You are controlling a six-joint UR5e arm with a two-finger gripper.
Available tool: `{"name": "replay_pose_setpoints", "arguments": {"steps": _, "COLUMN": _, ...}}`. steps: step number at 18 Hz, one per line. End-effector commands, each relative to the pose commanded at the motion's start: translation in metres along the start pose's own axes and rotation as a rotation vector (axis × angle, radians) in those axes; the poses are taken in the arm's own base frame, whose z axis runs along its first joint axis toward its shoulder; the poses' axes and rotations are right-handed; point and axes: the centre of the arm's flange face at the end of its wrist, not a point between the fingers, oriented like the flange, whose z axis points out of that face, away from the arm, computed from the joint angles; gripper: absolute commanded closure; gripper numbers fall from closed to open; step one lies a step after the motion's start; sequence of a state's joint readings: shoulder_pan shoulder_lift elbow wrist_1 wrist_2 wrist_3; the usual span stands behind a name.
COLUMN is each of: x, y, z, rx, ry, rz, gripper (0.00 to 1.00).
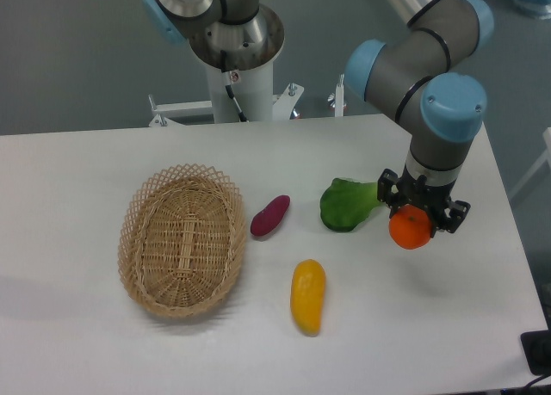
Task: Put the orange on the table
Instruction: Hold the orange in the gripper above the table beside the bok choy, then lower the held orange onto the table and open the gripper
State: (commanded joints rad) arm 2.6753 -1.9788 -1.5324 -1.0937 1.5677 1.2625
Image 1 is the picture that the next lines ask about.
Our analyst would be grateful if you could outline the black cable on pedestal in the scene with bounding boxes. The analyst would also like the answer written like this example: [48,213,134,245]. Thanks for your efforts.
[220,49,250,123]

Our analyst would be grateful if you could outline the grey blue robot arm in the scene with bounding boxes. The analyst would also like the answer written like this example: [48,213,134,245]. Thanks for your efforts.
[142,0,494,232]

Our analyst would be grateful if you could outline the green lettuce leaf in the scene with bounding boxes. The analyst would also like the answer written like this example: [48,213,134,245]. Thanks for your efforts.
[319,178,381,232]

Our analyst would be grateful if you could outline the woven wicker basket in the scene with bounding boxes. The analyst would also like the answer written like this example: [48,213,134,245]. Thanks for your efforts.
[118,164,247,318]

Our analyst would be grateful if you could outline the black device at table edge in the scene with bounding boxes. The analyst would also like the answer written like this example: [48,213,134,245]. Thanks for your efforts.
[520,330,550,375]

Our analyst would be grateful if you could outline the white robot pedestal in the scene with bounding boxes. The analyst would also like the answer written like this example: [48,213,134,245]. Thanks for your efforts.
[147,5,349,127]

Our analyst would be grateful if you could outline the orange fruit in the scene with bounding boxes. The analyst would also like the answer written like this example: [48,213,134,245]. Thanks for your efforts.
[388,205,432,250]

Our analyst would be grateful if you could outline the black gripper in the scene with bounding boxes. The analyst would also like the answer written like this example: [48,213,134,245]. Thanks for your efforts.
[377,169,471,238]

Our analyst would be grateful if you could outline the yellow mango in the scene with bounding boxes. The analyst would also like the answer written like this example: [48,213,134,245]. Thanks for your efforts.
[290,259,326,336]

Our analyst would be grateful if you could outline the white frame at right edge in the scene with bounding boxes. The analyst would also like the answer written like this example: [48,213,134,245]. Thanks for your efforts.
[508,127,550,203]

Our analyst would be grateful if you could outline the purple sweet potato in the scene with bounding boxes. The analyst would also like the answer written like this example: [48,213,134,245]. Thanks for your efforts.
[250,194,291,237]

